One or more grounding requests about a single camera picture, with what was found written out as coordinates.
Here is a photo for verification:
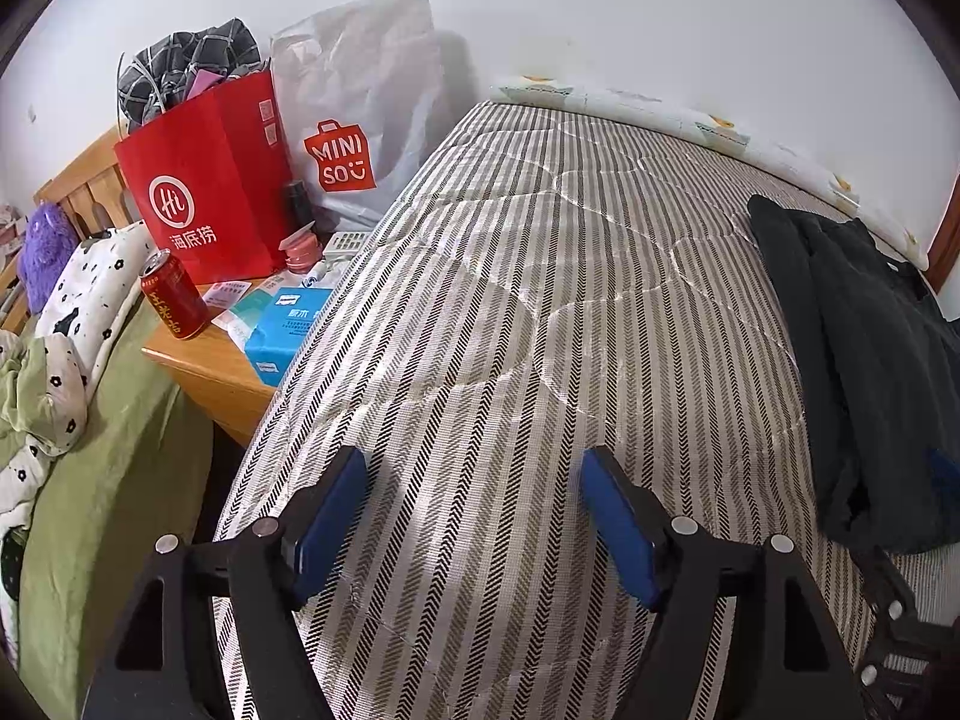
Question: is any red drink can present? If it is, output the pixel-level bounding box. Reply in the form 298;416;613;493
141;251;211;342

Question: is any white plastic bag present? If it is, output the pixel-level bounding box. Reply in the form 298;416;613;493
270;0;481;232

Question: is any dark plaid cloth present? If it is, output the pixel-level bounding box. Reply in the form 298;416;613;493
116;17;271;134

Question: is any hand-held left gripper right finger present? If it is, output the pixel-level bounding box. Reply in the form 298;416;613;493
581;446;863;720

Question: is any striped mattress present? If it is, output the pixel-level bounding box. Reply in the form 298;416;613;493
214;99;960;720

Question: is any wooden headboard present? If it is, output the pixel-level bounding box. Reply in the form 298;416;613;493
0;127;140;335

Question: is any teal leaflet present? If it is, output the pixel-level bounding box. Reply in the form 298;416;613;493
212;292;272;351

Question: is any black sweatshirt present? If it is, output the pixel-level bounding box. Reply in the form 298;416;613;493
748;195;960;556

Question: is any pink card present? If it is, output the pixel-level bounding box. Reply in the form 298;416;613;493
202;279;252;310

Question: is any white patterned pillow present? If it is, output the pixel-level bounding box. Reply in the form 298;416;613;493
491;75;931;271

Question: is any black bottle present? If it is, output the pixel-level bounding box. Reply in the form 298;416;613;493
283;181;316;230

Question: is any blue tissue pack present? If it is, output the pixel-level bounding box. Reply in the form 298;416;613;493
245;286;335;385

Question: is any white floral blanket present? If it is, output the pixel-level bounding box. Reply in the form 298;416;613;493
0;221;155;526

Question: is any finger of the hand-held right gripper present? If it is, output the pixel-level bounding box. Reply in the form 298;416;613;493
924;446;960;500
851;546;960;691

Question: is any wooden nightstand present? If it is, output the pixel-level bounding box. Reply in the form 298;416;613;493
142;229;361;447

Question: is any green bed sheet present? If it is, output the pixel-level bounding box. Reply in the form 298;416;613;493
0;300;215;720

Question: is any red paper bag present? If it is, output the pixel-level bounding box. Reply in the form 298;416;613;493
114;71;297;287

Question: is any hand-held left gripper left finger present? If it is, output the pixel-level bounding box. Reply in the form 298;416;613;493
82;446;370;720

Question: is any pink jar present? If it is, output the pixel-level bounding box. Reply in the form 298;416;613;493
279;223;325;271

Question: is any purple plush toy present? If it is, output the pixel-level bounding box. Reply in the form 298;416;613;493
22;202;80;314

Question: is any brown wooden bed frame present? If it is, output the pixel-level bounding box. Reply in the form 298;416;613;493
926;172;960;293

